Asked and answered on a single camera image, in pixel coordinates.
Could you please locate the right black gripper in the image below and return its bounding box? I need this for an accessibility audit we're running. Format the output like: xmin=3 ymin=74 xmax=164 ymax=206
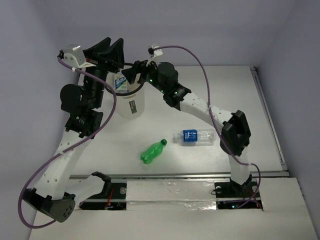
xmin=121 ymin=55 xmax=168 ymax=94

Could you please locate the clear bottle green white label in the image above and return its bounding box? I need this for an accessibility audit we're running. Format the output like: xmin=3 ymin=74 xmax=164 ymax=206
xmin=112 ymin=73 xmax=129 ymax=94

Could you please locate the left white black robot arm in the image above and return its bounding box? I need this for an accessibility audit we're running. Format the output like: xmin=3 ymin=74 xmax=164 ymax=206
xmin=18 ymin=37 xmax=125 ymax=223

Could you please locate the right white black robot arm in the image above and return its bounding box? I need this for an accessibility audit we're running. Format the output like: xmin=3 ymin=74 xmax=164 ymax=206
xmin=122 ymin=60 xmax=253 ymax=198

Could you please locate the white bin with black rim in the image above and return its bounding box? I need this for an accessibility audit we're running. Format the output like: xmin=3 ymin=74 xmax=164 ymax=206
xmin=106 ymin=71 xmax=145 ymax=120

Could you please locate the green plastic bottle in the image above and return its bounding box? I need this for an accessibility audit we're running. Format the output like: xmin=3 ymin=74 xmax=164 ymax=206
xmin=140 ymin=139 xmax=167 ymax=165

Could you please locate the clear bottle dark blue label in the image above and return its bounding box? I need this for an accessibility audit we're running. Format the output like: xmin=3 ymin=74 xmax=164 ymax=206
xmin=172 ymin=129 xmax=216 ymax=147

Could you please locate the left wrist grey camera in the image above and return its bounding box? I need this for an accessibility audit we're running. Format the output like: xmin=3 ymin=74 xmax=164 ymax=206
xmin=58 ymin=44 xmax=97 ymax=69

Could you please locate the aluminium rail right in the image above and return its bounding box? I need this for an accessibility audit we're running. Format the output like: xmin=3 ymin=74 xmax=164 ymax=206
xmin=250 ymin=66 xmax=290 ymax=176

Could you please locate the aluminium rail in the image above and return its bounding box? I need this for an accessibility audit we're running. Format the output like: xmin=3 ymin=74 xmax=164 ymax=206
xmin=250 ymin=66 xmax=290 ymax=176
xmin=69 ymin=163 xmax=290 ymax=181

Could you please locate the aluminium rail front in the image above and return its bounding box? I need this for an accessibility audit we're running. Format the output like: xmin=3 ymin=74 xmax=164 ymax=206
xmin=69 ymin=163 xmax=290 ymax=181

